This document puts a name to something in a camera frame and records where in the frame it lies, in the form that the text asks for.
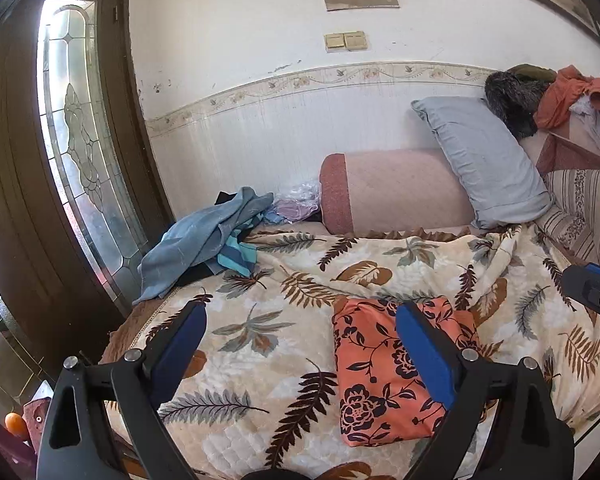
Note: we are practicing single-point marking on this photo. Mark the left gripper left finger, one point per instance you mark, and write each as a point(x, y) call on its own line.
point(77, 440)

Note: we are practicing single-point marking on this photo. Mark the maroon towel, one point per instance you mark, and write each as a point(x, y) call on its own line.
point(34, 415)

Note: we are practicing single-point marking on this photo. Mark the striped bedding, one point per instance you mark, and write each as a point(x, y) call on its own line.
point(572, 176)

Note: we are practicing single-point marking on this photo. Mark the orange floral garment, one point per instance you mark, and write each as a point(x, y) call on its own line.
point(382, 397)

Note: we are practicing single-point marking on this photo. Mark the leaf pattern quilted blanket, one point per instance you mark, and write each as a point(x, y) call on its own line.
point(262, 392)

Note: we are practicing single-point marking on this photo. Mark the wooden door with glass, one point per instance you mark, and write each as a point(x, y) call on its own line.
point(80, 198)

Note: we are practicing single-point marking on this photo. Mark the blue striped garment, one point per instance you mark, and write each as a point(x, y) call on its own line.
point(237, 256)

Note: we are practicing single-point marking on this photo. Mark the grey blue pillow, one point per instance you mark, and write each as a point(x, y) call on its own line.
point(500, 179)

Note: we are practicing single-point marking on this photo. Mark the orange crumpled cloth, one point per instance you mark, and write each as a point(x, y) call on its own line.
point(568, 87)

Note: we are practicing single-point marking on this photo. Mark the double light switch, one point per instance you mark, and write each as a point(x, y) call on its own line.
point(345, 41)

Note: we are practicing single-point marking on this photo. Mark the orange fruit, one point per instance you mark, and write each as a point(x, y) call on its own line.
point(16, 425)

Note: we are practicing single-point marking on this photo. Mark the purple plastic bag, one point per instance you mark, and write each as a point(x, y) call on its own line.
point(295, 204)

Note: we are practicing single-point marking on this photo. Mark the blue grey garment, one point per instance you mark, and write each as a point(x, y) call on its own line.
point(195, 239)

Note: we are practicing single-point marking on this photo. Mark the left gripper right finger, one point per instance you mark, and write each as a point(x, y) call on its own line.
point(526, 441)

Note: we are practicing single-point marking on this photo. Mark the pink bolster cushion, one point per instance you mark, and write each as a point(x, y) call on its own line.
point(398, 190)

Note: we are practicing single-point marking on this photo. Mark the dark fur garment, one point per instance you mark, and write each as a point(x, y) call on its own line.
point(515, 94)

